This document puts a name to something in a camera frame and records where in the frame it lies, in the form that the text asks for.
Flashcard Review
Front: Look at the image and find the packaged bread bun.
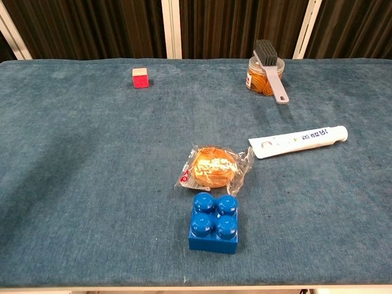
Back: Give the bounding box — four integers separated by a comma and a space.
174, 144, 255, 197

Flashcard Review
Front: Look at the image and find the red wooden cube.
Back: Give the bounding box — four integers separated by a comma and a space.
132, 67, 150, 89

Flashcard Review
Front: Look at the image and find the blue table cloth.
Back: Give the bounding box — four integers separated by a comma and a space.
0, 58, 392, 288

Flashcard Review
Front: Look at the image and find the white frame post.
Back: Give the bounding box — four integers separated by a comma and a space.
292, 0, 323, 60
161, 0, 183, 59
0, 2, 33, 61

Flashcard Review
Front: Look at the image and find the white toothpaste tube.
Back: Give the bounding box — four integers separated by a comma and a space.
248, 125, 349, 160

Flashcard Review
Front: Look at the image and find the blue four-stud building block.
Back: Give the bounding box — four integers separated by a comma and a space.
188, 192, 239, 255

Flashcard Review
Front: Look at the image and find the clear jar of rubber bands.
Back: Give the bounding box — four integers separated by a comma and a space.
245, 56, 285, 97

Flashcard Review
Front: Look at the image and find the grey brush with pale handle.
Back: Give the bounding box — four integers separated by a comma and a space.
252, 39, 290, 105

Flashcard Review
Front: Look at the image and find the dark pleated curtain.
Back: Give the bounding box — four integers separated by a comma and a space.
0, 0, 392, 63

